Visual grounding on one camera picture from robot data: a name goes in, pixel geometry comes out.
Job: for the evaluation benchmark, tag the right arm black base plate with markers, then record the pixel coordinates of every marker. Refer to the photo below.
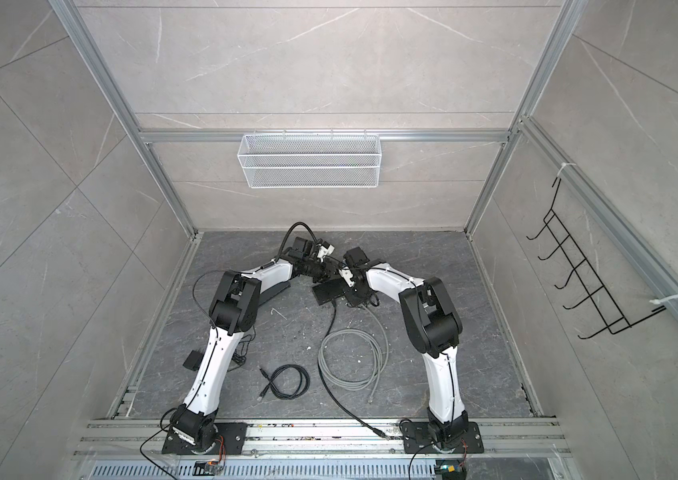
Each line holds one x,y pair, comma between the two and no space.
433,438

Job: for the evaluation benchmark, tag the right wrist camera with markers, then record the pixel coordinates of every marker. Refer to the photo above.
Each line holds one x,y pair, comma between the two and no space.
347,275

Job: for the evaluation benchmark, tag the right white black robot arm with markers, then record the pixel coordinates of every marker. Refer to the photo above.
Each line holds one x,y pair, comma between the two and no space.
433,327

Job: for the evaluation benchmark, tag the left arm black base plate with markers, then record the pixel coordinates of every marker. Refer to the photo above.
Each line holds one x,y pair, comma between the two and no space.
219,438

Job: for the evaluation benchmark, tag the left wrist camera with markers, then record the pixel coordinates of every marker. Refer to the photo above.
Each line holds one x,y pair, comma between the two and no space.
323,250

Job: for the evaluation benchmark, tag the black wire hook rack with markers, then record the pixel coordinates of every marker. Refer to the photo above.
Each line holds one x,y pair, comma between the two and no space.
611,318

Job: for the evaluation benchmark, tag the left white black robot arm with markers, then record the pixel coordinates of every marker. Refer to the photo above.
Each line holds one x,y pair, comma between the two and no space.
232,313

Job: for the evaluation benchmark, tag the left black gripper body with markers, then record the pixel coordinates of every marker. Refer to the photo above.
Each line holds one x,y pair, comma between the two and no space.
323,271

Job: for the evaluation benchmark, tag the black power adapter with cable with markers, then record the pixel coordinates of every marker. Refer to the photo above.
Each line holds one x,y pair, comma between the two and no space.
372,300

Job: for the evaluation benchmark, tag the ribbed black network switch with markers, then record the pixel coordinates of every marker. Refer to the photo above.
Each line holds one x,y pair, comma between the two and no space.
329,291

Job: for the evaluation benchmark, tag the dark grey network switch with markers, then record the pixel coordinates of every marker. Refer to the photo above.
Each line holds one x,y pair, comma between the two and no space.
272,292

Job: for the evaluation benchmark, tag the white wire mesh basket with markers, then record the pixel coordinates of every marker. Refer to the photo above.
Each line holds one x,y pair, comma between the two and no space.
320,160

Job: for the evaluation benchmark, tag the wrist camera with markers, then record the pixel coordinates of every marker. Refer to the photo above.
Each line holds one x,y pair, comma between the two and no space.
347,275
323,250

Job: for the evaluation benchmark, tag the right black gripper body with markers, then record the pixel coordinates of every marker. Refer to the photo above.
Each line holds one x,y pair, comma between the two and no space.
356,296

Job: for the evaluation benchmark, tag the aluminium mounting rail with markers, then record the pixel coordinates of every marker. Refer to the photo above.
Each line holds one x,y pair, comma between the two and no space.
329,439

